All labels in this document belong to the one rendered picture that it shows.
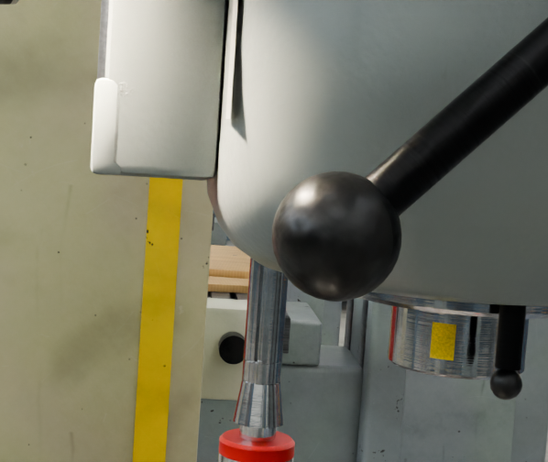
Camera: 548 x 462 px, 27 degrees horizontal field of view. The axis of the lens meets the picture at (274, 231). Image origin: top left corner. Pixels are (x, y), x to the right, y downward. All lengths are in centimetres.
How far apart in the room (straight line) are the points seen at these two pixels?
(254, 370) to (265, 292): 5
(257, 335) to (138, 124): 36
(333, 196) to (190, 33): 13
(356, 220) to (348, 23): 7
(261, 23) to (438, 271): 9
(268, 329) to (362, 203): 45
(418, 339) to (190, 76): 12
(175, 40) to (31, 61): 175
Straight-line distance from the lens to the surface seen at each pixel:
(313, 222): 25
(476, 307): 36
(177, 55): 36
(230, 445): 71
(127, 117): 36
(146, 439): 218
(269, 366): 70
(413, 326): 39
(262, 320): 70
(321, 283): 25
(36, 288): 213
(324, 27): 31
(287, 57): 32
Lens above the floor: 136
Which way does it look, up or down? 5 degrees down
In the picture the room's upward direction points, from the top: 4 degrees clockwise
